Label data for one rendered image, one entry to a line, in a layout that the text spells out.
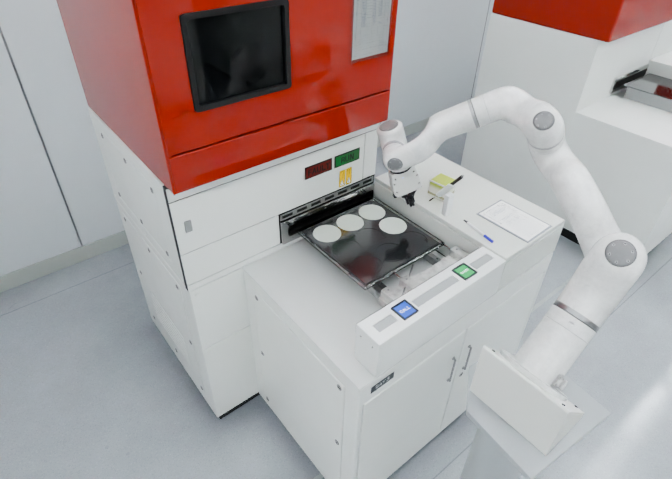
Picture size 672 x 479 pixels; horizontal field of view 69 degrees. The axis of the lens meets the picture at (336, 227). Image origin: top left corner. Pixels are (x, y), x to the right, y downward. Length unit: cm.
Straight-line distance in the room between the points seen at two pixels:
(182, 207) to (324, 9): 69
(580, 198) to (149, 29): 113
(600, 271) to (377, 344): 57
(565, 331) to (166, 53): 117
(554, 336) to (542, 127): 54
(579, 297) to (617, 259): 13
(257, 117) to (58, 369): 175
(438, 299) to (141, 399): 153
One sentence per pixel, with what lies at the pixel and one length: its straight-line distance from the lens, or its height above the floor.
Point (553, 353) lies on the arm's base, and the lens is 136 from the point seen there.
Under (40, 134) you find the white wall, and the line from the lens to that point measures 292.
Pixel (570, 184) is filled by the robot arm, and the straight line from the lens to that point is 143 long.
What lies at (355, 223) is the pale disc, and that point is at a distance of 180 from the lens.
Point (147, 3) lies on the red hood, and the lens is 123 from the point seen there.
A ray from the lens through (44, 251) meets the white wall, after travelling 324.
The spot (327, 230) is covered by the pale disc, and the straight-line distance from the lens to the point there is 176.
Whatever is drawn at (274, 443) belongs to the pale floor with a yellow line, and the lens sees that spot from 227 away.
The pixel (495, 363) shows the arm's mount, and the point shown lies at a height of 98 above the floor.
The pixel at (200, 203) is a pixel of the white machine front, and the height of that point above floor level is 114.
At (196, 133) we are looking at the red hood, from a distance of 136.
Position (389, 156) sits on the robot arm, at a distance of 152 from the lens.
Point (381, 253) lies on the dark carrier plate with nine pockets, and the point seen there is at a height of 90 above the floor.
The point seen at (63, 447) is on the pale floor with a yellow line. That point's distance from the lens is 249.
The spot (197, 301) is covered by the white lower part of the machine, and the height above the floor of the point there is 76.
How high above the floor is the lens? 197
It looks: 37 degrees down
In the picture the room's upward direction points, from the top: 1 degrees clockwise
